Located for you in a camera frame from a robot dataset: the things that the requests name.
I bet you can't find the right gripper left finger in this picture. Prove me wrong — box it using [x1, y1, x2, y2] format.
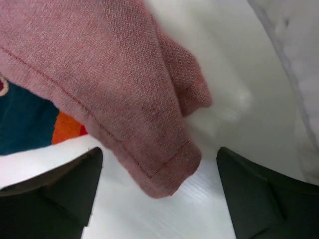
[0, 147, 103, 239]

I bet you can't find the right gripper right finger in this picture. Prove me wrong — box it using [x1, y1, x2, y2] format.
[217, 147, 319, 239]

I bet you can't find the pink patterned pillowcase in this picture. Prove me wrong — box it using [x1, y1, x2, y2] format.
[0, 0, 212, 198]

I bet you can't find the white pillow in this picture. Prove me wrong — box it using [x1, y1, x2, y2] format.
[249, 0, 319, 185]

